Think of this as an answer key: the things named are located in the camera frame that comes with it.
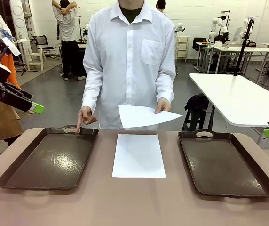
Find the white A4 paper sheet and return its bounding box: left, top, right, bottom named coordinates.
left=118, top=105, right=183, bottom=129
left=111, top=133, right=167, bottom=178

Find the person's left forearm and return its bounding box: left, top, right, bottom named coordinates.
left=157, top=70, right=175, bottom=104

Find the person's right forearm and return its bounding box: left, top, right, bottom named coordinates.
left=81, top=70, right=103, bottom=113

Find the person's right hand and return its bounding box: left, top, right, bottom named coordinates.
left=75, top=105, right=98, bottom=134

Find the person's left hand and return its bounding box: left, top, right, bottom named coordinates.
left=154, top=97, right=172, bottom=115

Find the black tripod stand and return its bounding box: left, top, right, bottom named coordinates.
left=14, top=44, right=38, bottom=76

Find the white wooden chair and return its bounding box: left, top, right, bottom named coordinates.
left=27, top=47, right=47, bottom=71

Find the large white table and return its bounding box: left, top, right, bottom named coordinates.
left=188, top=73, right=269, bottom=149

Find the small white side table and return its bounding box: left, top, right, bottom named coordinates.
left=13, top=38, right=33, bottom=65

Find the black mesh office chair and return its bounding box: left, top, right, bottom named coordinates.
left=32, top=35, right=55, bottom=58

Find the brown plastic serving tray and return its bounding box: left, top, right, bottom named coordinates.
left=0, top=124, right=99, bottom=191
left=177, top=129, right=269, bottom=198

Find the white tower air conditioner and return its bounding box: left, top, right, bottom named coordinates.
left=9, top=0, right=30, bottom=40

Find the long white desk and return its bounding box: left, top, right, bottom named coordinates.
left=195, top=41, right=269, bottom=73

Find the black step stool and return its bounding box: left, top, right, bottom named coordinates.
left=182, top=109, right=214, bottom=132

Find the man in grey t-shirt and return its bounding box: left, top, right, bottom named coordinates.
left=51, top=0, right=87, bottom=81

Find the black bag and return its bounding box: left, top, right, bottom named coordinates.
left=184, top=93, right=210, bottom=113

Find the thin black light stand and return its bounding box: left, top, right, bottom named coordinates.
left=77, top=15, right=83, bottom=41

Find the black desk chair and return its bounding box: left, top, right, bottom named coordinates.
left=192, top=37, right=207, bottom=71

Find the person in white shirt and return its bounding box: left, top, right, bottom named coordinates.
left=81, top=0, right=176, bottom=130

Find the white shelf unit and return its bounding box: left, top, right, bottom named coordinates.
left=176, top=35, right=190, bottom=63

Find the white robot head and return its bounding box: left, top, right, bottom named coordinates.
left=174, top=22, right=186, bottom=33

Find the dark-haired person behind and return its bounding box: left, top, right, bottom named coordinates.
left=156, top=0, right=166, bottom=14

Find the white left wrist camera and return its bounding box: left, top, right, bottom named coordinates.
left=0, top=37, right=22, bottom=57

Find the black camera pole stand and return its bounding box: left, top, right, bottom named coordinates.
left=232, top=18, right=255, bottom=76

